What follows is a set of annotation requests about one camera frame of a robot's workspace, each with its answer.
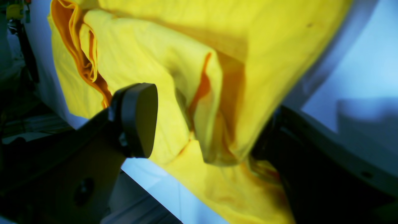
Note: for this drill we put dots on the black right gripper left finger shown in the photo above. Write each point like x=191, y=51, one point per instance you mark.
x=68, y=178

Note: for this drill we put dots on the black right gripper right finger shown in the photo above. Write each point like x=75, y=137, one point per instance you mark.
x=323, y=181

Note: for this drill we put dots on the yellow T-shirt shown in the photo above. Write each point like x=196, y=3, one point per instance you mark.
x=221, y=68

